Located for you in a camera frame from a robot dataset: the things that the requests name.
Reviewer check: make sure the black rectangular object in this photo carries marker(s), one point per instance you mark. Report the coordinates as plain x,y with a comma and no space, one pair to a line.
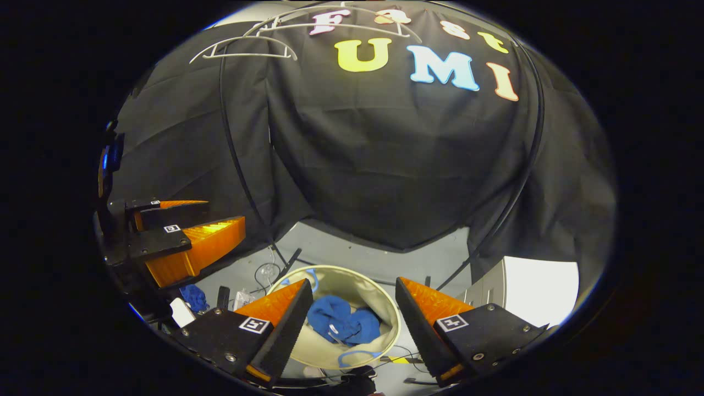
223,298

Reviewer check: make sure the white plastic hanger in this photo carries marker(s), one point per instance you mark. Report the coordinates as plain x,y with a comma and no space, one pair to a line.
297,25

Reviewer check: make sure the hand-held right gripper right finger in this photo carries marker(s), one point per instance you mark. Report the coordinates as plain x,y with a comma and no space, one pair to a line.
418,330

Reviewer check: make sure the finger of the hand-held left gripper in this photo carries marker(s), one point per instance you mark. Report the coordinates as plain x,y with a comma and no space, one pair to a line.
176,212
209,247

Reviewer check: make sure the clear plastic bag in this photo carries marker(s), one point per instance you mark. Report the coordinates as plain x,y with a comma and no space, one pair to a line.
245,300

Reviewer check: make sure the black backdrop cloth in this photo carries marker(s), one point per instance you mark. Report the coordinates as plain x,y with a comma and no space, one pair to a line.
385,165

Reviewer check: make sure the blue cloth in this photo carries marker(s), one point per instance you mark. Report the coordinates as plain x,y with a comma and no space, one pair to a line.
193,297

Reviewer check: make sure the black metal clothes rack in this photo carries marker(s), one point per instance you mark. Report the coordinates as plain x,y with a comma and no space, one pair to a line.
290,260

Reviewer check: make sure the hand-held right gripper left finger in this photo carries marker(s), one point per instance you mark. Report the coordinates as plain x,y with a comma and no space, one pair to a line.
286,330

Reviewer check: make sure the beige laundry hamper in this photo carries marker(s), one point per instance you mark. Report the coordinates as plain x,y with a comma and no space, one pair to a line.
352,283

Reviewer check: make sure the white box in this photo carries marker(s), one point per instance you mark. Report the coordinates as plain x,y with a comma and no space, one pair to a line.
181,313

